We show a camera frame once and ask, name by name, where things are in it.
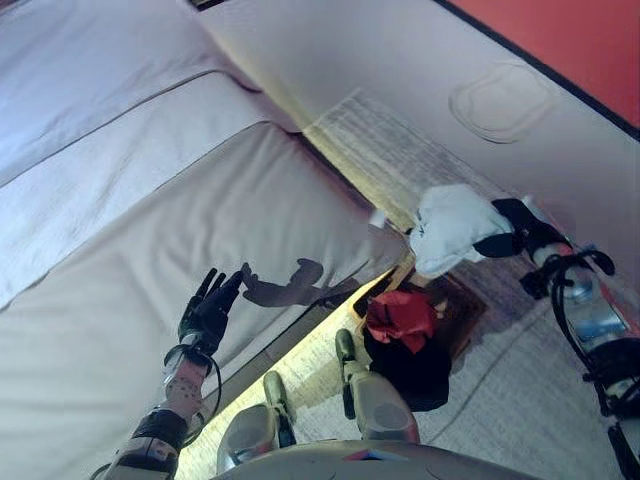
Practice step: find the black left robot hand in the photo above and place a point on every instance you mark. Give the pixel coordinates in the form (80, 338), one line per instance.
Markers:
(210, 315)

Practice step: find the white oval floor plate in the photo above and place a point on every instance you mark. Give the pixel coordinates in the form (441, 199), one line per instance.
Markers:
(500, 100)

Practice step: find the white garment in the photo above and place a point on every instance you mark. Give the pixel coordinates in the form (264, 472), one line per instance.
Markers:
(450, 225)

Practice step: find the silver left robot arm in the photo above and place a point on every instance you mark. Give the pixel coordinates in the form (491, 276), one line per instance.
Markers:
(180, 390)

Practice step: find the red garment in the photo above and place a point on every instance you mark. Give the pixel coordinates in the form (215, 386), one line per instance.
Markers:
(400, 320)

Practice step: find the silver right robot leg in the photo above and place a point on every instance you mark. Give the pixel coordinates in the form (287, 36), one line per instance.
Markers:
(380, 410)

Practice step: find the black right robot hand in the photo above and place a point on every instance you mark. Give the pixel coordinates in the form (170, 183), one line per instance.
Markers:
(535, 235)

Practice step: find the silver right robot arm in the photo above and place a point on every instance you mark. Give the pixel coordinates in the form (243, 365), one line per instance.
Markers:
(595, 320)

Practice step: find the white paper price tag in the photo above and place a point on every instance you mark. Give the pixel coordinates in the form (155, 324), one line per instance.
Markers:
(377, 218)

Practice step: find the white quilted bed pad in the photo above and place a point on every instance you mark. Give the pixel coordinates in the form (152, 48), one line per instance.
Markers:
(100, 190)

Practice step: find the brown wicker basket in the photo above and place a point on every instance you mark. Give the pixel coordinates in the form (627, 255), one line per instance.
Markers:
(465, 310)

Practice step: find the bed mattress with beige sheet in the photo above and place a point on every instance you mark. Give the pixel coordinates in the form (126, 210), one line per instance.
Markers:
(150, 240)

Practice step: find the beige robot torso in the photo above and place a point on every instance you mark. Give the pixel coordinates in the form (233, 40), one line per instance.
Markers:
(360, 465)

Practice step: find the black garment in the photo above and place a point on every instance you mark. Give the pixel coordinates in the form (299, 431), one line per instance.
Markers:
(415, 380)

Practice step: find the white duvet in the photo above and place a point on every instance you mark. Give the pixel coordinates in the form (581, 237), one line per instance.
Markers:
(75, 75)

